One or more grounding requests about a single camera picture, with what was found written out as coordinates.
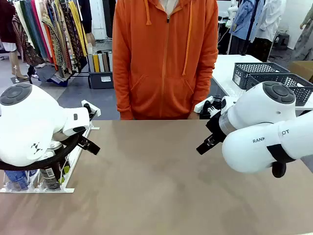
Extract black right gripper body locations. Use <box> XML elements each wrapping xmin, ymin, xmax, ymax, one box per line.
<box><xmin>205</xmin><ymin>113</ymin><xmax>227</xmax><ymax>145</ymax></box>

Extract grey plastic woven basket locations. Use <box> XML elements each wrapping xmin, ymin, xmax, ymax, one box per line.
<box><xmin>232</xmin><ymin>62</ymin><xmax>291</xmax><ymax>91</ymax></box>
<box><xmin>248</xmin><ymin>72</ymin><xmax>313</xmax><ymax>107</ymax></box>

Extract person's left forearm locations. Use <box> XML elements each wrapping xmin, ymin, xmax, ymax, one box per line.
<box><xmin>193</xmin><ymin>61</ymin><xmax>219</xmax><ymax>116</ymax></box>

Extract person's right forearm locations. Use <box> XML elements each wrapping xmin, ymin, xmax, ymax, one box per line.
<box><xmin>112</xmin><ymin>68</ymin><xmax>134</xmax><ymax>120</ymax></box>

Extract white can dispenser rack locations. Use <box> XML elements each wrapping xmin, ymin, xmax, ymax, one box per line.
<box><xmin>0</xmin><ymin>121</ymin><xmax>100</xmax><ymax>194</ymax></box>

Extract white table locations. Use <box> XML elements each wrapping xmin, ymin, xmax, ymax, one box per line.
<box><xmin>211</xmin><ymin>54</ymin><xmax>313</xmax><ymax>111</ymax></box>

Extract grey storage bin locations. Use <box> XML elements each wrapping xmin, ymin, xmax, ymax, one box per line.
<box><xmin>87</xmin><ymin>70</ymin><xmax>115</xmax><ymax>90</ymax></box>

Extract fabric pile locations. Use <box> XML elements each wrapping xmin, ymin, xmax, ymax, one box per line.
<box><xmin>35</xmin><ymin>64</ymin><xmax>73</xmax><ymax>88</ymax></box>

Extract yellow board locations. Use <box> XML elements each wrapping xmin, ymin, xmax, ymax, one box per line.
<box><xmin>93</xmin><ymin>53</ymin><xmax>101</xmax><ymax>73</ymax></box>

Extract white board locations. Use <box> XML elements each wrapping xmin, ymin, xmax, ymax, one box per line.
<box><xmin>97</xmin><ymin>53</ymin><xmax>105</xmax><ymax>73</ymax></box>

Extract brown board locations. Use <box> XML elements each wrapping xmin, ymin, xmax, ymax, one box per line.
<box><xmin>102</xmin><ymin>52</ymin><xmax>110</xmax><ymax>72</ymax></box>

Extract person in orange hoodie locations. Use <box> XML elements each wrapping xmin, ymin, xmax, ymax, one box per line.
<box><xmin>112</xmin><ymin>0</ymin><xmax>219</xmax><ymax>120</ymax></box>

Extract dark patterned skirt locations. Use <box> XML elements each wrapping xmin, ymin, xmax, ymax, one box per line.
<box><xmin>250</xmin><ymin>36</ymin><xmax>273</xmax><ymax>62</ymax></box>

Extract large cardboard box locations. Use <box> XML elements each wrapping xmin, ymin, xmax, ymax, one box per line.
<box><xmin>288</xmin><ymin>60</ymin><xmax>313</xmax><ymax>83</ymax></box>

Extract orange hanging fabric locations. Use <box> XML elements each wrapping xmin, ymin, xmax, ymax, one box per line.
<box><xmin>44</xmin><ymin>30</ymin><xmax>59</xmax><ymax>71</ymax></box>

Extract black clothes rack pole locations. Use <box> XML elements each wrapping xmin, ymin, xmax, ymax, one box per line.
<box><xmin>245</xmin><ymin>0</ymin><xmax>260</xmax><ymax>56</ymax></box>

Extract dark plastic stool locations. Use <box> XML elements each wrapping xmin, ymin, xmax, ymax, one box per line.
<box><xmin>274</xmin><ymin>33</ymin><xmax>291</xmax><ymax>51</ymax></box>

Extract blue hanging shirt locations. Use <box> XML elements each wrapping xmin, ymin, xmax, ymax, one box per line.
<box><xmin>229</xmin><ymin>0</ymin><xmax>261</xmax><ymax>40</ymax></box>

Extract brown patterned shawl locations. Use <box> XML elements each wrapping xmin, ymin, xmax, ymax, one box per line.
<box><xmin>11</xmin><ymin>14</ymin><xmax>46</xmax><ymax>67</ymax></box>

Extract multicolour patterned hanging fabric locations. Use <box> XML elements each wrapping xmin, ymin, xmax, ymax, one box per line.
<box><xmin>41</xmin><ymin>0</ymin><xmax>74</xmax><ymax>74</ymax></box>

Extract mannequin legs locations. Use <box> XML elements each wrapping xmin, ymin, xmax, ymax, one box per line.
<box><xmin>9</xmin><ymin>50</ymin><xmax>29</xmax><ymax>80</ymax></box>

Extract yellow hanging fabric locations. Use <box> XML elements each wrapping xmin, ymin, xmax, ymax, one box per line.
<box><xmin>67</xmin><ymin>0</ymin><xmax>88</xmax><ymax>57</ymax></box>

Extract white hanging shirt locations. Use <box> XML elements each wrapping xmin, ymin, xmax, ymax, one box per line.
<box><xmin>255</xmin><ymin>0</ymin><xmax>287</xmax><ymax>43</ymax></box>

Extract mannequin in grey dress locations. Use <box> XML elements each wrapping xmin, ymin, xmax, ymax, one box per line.
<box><xmin>291</xmin><ymin>9</ymin><xmax>313</xmax><ymax>62</ymax></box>

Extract teal hanging fabric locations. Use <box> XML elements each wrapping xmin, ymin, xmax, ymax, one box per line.
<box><xmin>24</xmin><ymin>0</ymin><xmax>48</xmax><ymax>61</ymax></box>

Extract black hanging garment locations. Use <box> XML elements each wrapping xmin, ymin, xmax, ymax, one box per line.
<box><xmin>77</xmin><ymin>0</ymin><xmax>93</xmax><ymax>35</ymax></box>

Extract maroon garment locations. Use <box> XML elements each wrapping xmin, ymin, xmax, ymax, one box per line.
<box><xmin>0</xmin><ymin>0</ymin><xmax>17</xmax><ymax>44</ymax></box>

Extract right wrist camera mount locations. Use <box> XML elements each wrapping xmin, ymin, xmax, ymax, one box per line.
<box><xmin>194</xmin><ymin>96</ymin><xmax>235</xmax><ymax>119</ymax></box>

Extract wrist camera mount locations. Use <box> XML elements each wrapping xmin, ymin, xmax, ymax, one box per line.
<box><xmin>194</xmin><ymin>96</ymin><xmax>235</xmax><ymax>119</ymax></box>
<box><xmin>81</xmin><ymin>99</ymin><xmax>102</xmax><ymax>121</ymax></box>

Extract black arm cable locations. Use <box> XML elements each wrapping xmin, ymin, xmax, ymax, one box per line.
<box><xmin>0</xmin><ymin>131</ymin><xmax>85</xmax><ymax>172</ymax></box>

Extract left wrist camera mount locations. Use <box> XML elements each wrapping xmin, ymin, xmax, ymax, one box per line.
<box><xmin>81</xmin><ymin>99</ymin><xmax>102</xmax><ymax>121</ymax></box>

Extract black cable strap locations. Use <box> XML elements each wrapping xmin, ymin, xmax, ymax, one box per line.
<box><xmin>266</xmin><ymin>144</ymin><xmax>296</xmax><ymax>179</ymax></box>

